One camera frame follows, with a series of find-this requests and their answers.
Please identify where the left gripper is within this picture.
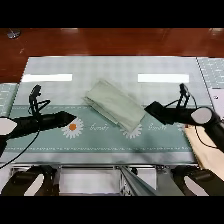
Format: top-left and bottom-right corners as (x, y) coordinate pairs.
(39, 110), (78, 130)

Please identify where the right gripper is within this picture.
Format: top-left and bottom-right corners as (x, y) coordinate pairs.
(143, 100), (178, 126)

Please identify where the pale green shirt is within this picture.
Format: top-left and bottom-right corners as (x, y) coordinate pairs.
(83, 78), (147, 134)

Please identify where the beige garment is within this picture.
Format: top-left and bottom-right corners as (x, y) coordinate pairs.
(183, 124), (224, 173)

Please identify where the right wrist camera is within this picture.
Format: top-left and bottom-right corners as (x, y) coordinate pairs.
(164, 83), (196, 110)

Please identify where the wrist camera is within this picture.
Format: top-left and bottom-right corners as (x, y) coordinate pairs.
(164, 83), (196, 110)
(28, 84), (52, 116)

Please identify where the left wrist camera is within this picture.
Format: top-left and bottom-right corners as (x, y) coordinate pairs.
(28, 84), (52, 116)

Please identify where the black cable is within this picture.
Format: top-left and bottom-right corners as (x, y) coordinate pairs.
(0, 128), (42, 170)
(194, 124), (218, 150)

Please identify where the silver frame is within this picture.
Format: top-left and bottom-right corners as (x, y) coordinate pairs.
(0, 161), (224, 197)

